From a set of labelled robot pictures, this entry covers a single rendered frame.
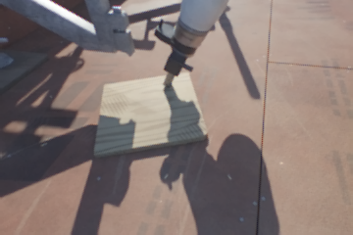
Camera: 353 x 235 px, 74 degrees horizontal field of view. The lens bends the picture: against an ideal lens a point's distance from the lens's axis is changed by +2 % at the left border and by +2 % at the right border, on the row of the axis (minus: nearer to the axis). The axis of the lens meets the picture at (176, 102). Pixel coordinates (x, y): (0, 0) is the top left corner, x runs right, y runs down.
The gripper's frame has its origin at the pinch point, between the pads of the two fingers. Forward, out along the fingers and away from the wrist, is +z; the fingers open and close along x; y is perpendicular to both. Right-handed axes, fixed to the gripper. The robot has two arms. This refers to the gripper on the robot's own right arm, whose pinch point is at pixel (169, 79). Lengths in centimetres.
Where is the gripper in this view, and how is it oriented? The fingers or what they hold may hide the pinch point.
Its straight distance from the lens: 78.3
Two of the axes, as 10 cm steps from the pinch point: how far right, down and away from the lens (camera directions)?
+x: 3.0, -6.5, 6.9
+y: 8.9, 4.5, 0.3
